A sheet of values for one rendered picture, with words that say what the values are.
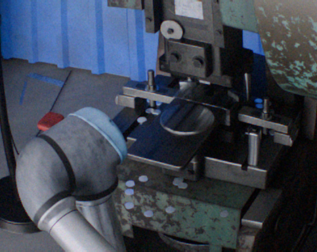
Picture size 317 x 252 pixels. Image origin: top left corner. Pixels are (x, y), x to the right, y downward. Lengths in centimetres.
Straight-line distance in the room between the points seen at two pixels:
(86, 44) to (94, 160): 233
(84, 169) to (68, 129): 7
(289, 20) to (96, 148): 41
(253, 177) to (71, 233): 74
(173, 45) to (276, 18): 55
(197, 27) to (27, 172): 69
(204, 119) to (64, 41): 188
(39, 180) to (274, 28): 49
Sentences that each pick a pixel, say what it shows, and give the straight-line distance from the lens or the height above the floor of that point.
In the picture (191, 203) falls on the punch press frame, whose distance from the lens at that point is 187.
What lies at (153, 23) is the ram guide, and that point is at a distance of 180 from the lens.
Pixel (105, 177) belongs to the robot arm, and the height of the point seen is 100.
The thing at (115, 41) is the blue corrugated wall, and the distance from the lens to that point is 353.
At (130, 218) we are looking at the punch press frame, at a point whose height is 52.
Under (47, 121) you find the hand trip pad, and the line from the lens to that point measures 197.
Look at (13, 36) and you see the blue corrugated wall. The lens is 391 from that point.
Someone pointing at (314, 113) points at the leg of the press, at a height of 67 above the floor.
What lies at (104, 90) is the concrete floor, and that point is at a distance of 355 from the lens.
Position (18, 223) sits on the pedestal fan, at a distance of 278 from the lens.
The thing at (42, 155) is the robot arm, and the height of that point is 109.
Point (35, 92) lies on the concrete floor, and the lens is 363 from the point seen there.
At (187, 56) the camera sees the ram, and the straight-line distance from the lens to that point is 181.
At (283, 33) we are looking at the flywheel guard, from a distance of 134.
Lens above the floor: 181
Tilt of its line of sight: 33 degrees down
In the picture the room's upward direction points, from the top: 4 degrees counter-clockwise
